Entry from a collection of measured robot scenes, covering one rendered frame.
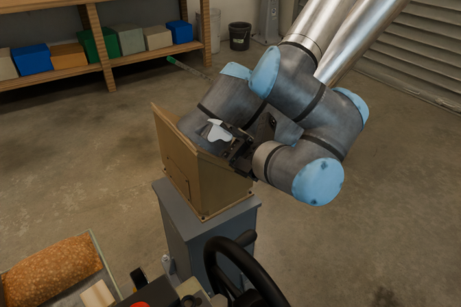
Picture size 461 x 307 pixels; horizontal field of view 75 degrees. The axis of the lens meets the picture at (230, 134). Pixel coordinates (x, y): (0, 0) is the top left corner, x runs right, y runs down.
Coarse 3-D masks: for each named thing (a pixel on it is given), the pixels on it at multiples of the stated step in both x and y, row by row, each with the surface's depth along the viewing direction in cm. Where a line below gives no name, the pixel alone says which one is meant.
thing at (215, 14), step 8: (216, 8) 355; (200, 16) 338; (216, 16) 341; (200, 24) 345; (216, 24) 346; (200, 32) 351; (216, 32) 351; (200, 40) 358; (216, 40) 357; (216, 48) 363
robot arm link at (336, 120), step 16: (336, 96) 55; (352, 96) 55; (320, 112) 54; (336, 112) 54; (352, 112) 54; (368, 112) 56; (304, 128) 57; (320, 128) 55; (336, 128) 54; (352, 128) 54; (320, 144) 53; (336, 144) 53; (352, 144) 56
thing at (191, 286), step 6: (192, 276) 44; (186, 282) 43; (192, 282) 43; (198, 282) 43; (180, 288) 42; (186, 288) 42; (192, 288) 42; (198, 288) 42; (180, 294) 42; (186, 294) 42; (192, 294) 42; (180, 300) 41; (210, 300) 41
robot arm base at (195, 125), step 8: (200, 104) 92; (192, 112) 93; (200, 112) 91; (208, 112) 90; (184, 120) 92; (192, 120) 90; (200, 120) 90; (184, 128) 90; (192, 128) 89; (200, 128) 89; (208, 128) 89; (192, 136) 88; (200, 136) 88; (200, 144) 88; (208, 144) 88; (216, 144) 90; (224, 144) 92; (216, 152) 90
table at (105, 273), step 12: (96, 240) 56; (0, 276) 50; (96, 276) 50; (108, 276) 50; (0, 288) 48; (72, 288) 48; (84, 288) 48; (108, 288) 48; (0, 300) 47; (48, 300) 47; (60, 300) 47; (72, 300) 47; (120, 300) 47
